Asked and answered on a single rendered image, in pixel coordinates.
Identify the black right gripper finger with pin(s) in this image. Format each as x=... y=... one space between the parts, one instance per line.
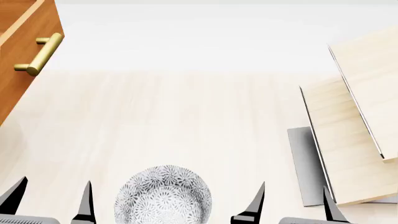
x=253 y=207
x=332 y=210

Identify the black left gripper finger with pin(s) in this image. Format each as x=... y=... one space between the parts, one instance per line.
x=86 y=207
x=14 y=200

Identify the orange wooden drawer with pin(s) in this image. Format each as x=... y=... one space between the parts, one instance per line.
x=18 y=88

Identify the light wooden stepped shelf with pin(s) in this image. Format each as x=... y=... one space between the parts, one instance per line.
x=351 y=149

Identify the grey floral patterned bowl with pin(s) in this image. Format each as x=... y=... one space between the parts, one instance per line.
x=163 y=198

